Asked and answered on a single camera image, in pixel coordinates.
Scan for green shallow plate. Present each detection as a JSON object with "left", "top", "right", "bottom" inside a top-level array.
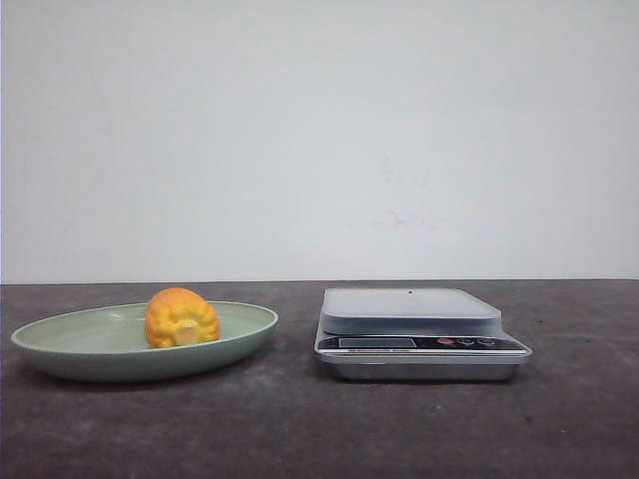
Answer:
[{"left": 11, "top": 301, "right": 279, "bottom": 383}]

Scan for yellow toy corn cob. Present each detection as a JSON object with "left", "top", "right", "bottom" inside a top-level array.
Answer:
[{"left": 145, "top": 287, "right": 221, "bottom": 348}]

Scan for silver digital kitchen scale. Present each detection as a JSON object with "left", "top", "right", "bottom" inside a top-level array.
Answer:
[{"left": 315, "top": 287, "right": 532, "bottom": 381}]

